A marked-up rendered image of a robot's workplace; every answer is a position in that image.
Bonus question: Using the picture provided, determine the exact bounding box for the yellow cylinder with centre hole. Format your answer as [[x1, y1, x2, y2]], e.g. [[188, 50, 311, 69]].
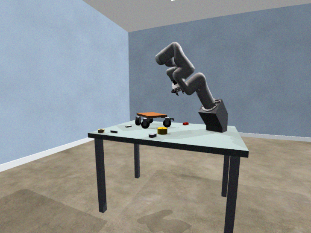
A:
[[158, 127, 167, 135]]

